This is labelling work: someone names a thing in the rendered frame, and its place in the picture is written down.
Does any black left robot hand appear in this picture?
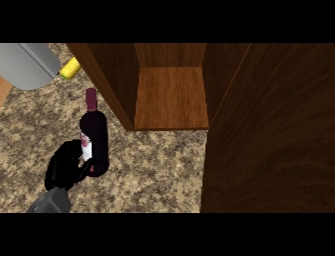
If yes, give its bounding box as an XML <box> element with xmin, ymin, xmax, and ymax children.
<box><xmin>43</xmin><ymin>139</ymin><xmax>96</xmax><ymax>192</ymax></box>

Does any dark red wine bottle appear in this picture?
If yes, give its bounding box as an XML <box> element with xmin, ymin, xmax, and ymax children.
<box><xmin>79</xmin><ymin>87</ymin><xmax>111</xmax><ymax>178</ymax></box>

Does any yellow corn cob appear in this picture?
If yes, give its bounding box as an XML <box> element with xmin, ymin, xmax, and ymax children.
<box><xmin>58</xmin><ymin>56</ymin><xmax>83</xmax><ymax>81</ymax></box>

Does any brown wooden cabinet door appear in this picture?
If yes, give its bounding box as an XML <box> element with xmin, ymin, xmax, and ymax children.
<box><xmin>200</xmin><ymin>43</ymin><xmax>335</xmax><ymax>214</ymax></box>

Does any grey appliance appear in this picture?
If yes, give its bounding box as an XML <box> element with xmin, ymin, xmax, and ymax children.
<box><xmin>0</xmin><ymin>43</ymin><xmax>63</xmax><ymax>91</ymax></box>

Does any brown wooden cabinet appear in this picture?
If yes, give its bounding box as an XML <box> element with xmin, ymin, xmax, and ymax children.
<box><xmin>65</xmin><ymin>43</ymin><xmax>253</xmax><ymax>132</ymax></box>

